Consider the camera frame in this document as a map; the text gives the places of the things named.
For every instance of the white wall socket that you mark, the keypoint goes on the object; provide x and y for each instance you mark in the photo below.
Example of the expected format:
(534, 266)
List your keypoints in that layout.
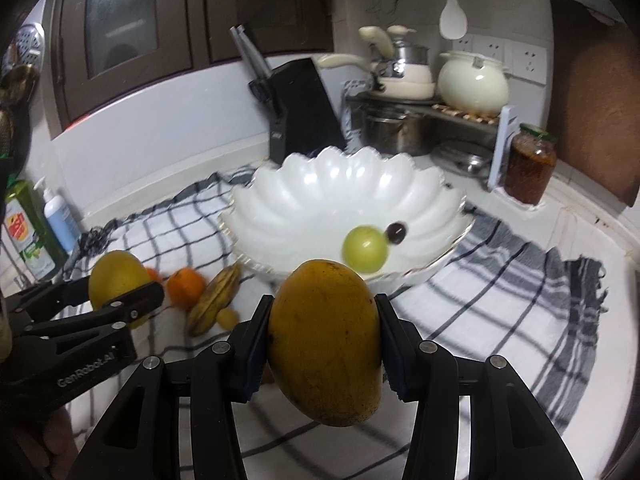
(492, 50)
(530, 60)

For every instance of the white scalloped bowl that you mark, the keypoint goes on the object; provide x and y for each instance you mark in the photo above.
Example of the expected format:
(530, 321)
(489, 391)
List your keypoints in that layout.
(310, 200)

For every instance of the black kitchen scissors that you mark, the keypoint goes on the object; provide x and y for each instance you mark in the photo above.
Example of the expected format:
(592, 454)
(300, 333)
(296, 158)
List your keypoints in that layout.
(264, 95)

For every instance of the yellow mango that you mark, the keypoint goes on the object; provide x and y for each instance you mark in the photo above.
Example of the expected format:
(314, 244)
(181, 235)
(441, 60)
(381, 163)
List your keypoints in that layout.
(325, 340)

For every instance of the small yellow fruit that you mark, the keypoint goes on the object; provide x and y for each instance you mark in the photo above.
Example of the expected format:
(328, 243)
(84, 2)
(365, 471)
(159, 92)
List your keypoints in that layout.
(227, 317)

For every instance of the green apple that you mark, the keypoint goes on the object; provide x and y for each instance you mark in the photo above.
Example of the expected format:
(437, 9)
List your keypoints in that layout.
(365, 250)

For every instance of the cream saucepan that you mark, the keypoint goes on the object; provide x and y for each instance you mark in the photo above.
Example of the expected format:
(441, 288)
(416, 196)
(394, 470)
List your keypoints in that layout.
(405, 87)

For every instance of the white rice paddle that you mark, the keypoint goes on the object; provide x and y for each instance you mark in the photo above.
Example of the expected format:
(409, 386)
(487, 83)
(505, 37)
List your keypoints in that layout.
(452, 15)

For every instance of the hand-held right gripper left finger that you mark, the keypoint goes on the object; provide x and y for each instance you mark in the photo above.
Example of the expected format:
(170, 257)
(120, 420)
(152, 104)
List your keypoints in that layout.
(252, 360)

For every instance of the white ceramic casserole pot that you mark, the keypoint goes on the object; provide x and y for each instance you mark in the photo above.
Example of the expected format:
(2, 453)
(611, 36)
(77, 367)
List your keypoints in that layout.
(472, 82)

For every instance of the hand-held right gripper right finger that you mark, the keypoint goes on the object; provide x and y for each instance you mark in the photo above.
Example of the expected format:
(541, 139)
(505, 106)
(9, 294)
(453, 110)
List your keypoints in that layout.
(395, 360)

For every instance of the spotted ripe banana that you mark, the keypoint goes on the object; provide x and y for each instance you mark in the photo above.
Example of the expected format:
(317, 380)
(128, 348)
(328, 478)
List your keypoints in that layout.
(212, 300)

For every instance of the brown wooden cutting board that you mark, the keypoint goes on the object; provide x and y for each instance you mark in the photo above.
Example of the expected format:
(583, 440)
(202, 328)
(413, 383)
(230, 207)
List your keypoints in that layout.
(590, 95)

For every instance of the grey kitchen shelf rack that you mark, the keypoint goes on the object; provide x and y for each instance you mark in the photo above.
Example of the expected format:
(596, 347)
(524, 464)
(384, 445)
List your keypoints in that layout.
(505, 150)

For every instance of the perforated steel steamer plate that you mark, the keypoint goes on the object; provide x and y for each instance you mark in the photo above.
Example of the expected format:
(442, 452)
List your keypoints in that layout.
(27, 45)

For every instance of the stainless steel lid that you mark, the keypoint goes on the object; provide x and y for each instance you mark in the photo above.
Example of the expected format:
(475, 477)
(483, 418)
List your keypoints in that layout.
(462, 160)

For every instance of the brown wooden cabinet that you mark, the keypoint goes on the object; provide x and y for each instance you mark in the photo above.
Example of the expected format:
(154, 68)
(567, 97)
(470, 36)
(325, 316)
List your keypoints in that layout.
(165, 20)

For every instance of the woven trivet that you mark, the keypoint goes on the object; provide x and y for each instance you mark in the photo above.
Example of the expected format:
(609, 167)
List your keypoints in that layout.
(465, 113)

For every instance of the large stainless steel pot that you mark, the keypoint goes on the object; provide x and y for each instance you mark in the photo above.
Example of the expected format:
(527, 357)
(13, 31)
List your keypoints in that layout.
(395, 130)

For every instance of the green dish soap bottle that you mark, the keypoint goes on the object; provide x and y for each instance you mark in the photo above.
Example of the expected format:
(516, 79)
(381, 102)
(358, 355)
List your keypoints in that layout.
(25, 235)

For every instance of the orange mandarin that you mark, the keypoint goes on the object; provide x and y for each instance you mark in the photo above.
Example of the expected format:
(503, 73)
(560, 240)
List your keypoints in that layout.
(186, 287)
(154, 276)

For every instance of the copper pot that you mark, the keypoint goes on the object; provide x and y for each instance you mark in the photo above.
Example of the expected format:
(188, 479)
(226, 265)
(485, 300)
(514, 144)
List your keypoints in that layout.
(20, 85)

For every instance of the white blue pump bottle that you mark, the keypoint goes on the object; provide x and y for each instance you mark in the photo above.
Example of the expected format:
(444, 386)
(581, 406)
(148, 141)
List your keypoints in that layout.
(57, 220)

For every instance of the black knife block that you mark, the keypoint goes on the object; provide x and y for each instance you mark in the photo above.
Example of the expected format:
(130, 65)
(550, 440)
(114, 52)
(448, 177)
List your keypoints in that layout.
(305, 105)

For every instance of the yellow citrus fruit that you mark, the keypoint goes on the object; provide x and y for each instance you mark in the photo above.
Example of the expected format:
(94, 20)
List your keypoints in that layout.
(117, 272)

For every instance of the black white checked cloth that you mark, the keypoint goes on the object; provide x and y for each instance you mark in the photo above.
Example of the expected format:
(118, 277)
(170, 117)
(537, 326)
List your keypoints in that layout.
(500, 310)

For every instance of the glass jar of red sauce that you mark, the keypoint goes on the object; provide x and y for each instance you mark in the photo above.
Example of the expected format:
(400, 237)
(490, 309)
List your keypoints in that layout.
(530, 165)

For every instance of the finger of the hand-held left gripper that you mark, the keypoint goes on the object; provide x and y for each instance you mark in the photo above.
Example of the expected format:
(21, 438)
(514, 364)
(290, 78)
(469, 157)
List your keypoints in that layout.
(55, 295)
(142, 299)

